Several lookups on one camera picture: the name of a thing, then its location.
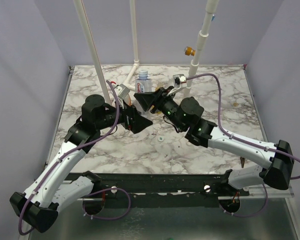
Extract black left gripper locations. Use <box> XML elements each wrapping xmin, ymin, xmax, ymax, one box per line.
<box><xmin>96</xmin><ymin>96</ymin><xmax>153</xmax><ymax>134</ymax></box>

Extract small blue-label water bottle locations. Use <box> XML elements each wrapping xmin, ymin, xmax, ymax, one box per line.
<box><xmin>135</xmin><ymin>69</ymin><xmax>152</xmax><ymax>93</ymax></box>

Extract orange label squat bottle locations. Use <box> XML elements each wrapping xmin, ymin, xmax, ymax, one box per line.
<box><xmin>124</xmin><ymin>95</ymin><xmax>132</xmax><ymax>106</ymax></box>

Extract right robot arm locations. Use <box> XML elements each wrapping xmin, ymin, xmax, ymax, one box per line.
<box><xmin>134</xmin><ymin>87</ymin><xmax>294</xmax><ymax>196</ymax></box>

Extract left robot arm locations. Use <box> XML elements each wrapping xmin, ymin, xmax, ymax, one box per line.
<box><xmin>9</xmin><ymin>94</ymin><xmax>153</xmax><ymax>233</ymax></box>

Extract orange knob on pipe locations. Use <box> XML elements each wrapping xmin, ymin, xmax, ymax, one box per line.
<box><xmin>184</xmin><ymin>46</ymin><xmax>196</xmax><ymax>56</ymax></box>

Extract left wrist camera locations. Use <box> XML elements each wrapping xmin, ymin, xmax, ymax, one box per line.
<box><xmin>114</xmin><ymin>84</ymin><xmax>130</xmax><ymax>101</ymax></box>

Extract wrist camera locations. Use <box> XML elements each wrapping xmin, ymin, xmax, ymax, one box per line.
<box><xmin>114</xmin><ymin>84</ymin><xmax>130</xmax><ymax>101</ymax></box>
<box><xmin>168</xmin><ymin>74</ymin><xmax>188</xmax><ymax>96</ymax></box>

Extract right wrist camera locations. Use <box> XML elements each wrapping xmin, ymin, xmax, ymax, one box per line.
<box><xmin>168</xmin><ymin>74</ymin><xmax>188</xmax><ymax>96</ymax></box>

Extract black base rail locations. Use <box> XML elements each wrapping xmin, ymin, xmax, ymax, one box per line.
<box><xmin>39</xmin><ymin>170</ymin><xmax>266</xmax><ymax>208</ymax></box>

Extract yellow handled pliers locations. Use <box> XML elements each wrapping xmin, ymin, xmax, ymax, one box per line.
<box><xmin>240</xmin><ymin>157</ymin><xmax>246</xmax><ymax>169</ymax></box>

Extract white PVC pipe frame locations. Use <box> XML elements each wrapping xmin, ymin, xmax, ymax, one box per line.
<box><xmin>72</xmin><ymin>0</ymin><xmax>220</xmax><ymax>101</ymax></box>

